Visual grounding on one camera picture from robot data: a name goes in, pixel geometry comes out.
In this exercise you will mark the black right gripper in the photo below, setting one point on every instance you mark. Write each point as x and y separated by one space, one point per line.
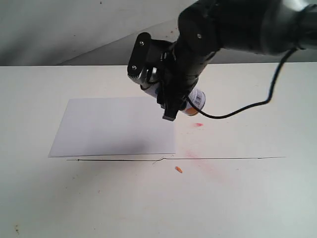
173 72

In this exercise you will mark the white dotted spray can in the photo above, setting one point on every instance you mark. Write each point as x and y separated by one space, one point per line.
196 96

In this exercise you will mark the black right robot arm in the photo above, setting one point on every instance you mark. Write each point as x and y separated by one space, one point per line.
267 27

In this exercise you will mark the white paper sheet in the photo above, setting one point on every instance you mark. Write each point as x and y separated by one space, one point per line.
113 126

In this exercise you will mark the white backdrop cloth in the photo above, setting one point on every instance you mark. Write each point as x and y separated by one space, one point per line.
81 32

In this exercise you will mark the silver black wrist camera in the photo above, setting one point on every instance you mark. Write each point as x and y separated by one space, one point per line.
137 66

